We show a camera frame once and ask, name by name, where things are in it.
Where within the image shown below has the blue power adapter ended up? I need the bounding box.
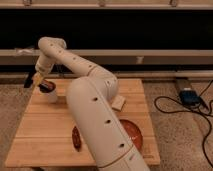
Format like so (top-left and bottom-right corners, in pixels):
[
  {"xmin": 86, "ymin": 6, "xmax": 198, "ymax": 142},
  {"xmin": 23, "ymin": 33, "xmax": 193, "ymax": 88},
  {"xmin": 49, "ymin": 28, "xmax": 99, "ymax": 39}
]
[{"xmin": 179, "ymin": 89, "xmax": 200, "ymax": 106}]

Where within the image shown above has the wooden board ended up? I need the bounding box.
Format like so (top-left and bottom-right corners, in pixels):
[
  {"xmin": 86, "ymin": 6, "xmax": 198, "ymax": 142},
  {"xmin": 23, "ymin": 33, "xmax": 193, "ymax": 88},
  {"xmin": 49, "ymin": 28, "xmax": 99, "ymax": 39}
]
[{"xmin": 5, "ymin": 79, "xmax": 160, "ymax": 167}]

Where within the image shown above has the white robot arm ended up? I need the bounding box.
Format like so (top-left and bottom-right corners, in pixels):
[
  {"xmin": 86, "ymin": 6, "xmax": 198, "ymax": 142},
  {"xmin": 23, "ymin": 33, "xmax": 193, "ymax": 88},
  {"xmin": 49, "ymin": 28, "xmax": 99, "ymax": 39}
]
[{"xmin": 34, "ymin": 37, "xmax": 150, "ymax": 171}]

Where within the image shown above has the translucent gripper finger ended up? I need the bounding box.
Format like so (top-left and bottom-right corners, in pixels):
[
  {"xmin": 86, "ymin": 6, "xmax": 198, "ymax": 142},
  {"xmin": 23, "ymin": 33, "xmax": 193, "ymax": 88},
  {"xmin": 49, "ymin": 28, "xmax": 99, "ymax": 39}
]
[{"xmin": 33, "ymin": 73, "xmax": 43, "ymax": 86}]

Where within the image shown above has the dark red chili pepper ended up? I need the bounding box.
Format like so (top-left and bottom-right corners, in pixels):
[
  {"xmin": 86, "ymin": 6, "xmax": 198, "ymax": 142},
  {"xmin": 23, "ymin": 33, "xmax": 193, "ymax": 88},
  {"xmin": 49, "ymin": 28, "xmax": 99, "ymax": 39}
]
[{"xmin": 72, "ymin": 127, "xmax": 82, "ymax": 151}]

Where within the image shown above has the white ceramic cup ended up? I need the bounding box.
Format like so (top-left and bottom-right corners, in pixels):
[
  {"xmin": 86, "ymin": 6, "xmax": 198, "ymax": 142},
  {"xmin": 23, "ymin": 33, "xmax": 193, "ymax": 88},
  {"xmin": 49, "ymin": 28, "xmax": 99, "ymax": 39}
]
[{"xmin": 40, "ymin": 88, "xmax": 58, "ymax": 103}]

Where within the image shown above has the small white block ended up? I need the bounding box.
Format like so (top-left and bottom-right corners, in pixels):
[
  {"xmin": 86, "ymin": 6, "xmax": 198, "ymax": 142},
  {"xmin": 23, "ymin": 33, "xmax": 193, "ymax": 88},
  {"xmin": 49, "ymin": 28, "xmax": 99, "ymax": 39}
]
[{"xmin": 112, "ymin": 95, "xmax": 126, "ymax": 111}]

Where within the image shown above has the black cable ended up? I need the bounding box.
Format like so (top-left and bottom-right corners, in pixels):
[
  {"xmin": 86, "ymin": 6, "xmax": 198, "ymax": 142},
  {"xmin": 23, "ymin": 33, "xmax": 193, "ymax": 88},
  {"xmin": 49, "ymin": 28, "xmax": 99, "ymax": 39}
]
[{"xmin": 153, "ymin": 79, "xmax": 213, "ymax": 168}]

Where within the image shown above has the orange plate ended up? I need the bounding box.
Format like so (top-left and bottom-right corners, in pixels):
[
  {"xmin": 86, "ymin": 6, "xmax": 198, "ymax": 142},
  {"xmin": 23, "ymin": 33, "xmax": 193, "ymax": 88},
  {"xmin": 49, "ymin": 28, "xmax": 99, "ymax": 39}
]
[{"xmin": 120, "ymin": 119, "xmax": 143, "ymax": 151}]

